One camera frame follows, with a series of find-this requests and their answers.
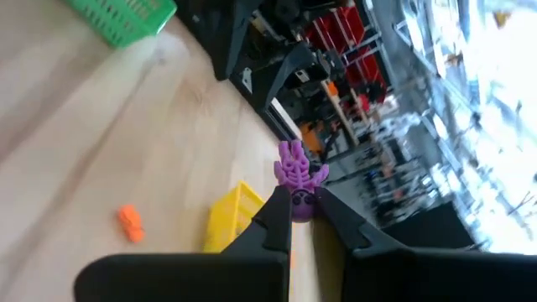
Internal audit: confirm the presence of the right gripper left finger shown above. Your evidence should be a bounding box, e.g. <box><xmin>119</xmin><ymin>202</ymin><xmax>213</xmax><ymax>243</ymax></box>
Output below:
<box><xmin>74</xmin><ymin>186</ymin><xmax>293</xmax><ymax>302</ymax></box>

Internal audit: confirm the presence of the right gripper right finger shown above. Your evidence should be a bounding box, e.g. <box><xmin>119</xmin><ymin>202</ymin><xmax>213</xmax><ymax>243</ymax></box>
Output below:
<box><xmin>314</xmin><ymin>187</ymin><xmax>537</xmax><ymax>302</ymax></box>

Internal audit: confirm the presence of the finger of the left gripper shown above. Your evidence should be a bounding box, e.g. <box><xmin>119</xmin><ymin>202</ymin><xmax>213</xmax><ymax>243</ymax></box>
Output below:
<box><xmin>175</xmin><ymin>0</ymin><xmax>263</xmax><ymax>81</ymax></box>
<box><xmin>256</xmin><ymin>41</ymin><xmax>318</xmax><ymax>111</ymax></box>

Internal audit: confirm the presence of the orange foam piece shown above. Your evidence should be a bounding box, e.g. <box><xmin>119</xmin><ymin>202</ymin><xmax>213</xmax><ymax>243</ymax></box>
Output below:
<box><xmin>116</xmin><ymin>204</ymin><xmax>147</xmax><ymax>244</ymax></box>

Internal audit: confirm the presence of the purple toy skeleton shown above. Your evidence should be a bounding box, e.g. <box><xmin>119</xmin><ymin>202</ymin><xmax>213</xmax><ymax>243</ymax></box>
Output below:
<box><xmin>273</xmin><ymin>139</ymin><xmax>331</xmax><ymax>223</ymax></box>

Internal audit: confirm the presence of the red storage bin shelf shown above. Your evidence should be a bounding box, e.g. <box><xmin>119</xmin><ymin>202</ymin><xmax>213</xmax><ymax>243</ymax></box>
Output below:
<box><xmin>305</xmin><ymin>6</ymin><xmax>387</xmax><ymax>104</ymax></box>

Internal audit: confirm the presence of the wooden workbench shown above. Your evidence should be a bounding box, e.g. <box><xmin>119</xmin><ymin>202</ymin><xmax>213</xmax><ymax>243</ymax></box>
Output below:
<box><xmin>318</xmin><ymin>79</ymin><xmax>366</xmax><ymax>148</ymax></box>

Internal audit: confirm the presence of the orange wheeled machine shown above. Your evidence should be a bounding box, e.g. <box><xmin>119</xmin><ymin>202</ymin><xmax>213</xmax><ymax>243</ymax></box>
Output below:
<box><xmin>298</xmin><ymin>120</ymin><xmax>336</xmax><ymax>155</ymax></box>

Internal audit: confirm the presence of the yellow plastic basket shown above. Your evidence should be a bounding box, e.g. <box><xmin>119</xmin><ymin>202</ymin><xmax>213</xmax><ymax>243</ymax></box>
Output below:
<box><xmin>203</xmin><ymin>180</ymin><xmax>347</xmax><ymax>302</ymax></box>

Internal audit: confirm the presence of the green plastic basket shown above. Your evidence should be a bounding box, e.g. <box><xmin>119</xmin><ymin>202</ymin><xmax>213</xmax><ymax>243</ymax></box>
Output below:
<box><xmin>62</xmin><ymin>0</ymin><xmax>178</xmax><ymax>49</ymax></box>

